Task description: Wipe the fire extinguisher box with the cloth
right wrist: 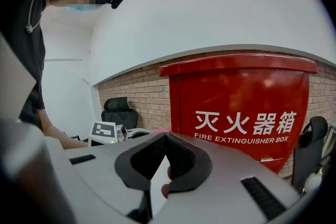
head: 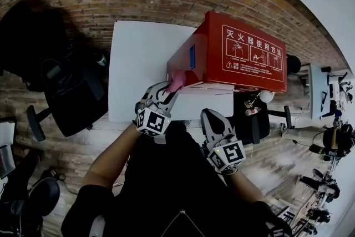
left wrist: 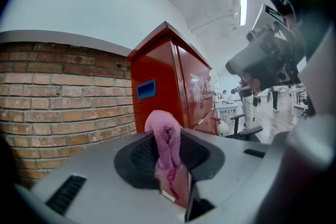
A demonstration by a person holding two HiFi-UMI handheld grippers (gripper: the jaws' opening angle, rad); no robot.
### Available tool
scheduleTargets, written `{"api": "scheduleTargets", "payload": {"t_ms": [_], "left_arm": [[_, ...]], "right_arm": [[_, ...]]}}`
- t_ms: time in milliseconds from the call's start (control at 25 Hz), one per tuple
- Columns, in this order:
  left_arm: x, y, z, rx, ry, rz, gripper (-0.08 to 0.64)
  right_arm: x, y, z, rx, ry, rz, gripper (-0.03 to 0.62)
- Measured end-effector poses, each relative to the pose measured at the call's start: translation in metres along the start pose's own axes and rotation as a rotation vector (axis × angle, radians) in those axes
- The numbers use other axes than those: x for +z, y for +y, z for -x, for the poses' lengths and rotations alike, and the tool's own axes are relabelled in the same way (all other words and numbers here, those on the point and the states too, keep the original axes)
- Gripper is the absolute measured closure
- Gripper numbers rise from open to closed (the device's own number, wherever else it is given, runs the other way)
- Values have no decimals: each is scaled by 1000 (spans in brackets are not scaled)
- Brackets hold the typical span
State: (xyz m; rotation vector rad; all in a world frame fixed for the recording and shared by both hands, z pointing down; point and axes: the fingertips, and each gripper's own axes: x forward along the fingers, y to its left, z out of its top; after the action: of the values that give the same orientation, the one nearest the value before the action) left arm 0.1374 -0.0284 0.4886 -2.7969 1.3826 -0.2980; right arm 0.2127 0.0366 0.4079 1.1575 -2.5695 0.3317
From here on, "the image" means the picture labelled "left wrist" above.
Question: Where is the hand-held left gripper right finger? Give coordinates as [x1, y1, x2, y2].
[180, 127, 291, 221]

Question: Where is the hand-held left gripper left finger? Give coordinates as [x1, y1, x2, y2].
[30, 130, 187, 224]

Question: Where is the black office chair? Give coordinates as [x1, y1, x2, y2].
[225, 112, 264, 143]

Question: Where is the red fire extinguisher box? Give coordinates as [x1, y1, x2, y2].
[127, 21, 220, 137]

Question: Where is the ceiling light bar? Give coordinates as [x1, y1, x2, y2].
[238, 0, 248, 26]

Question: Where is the pink cloth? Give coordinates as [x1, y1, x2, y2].
[144, 110, 191, 208]

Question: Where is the white round plush toy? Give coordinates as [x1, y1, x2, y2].
[217, 120, 229, 137]

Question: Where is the white office desk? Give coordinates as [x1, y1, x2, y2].
[215, 101, 244, 124]

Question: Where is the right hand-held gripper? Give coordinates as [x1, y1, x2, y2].
[225, 4, 307, 93]

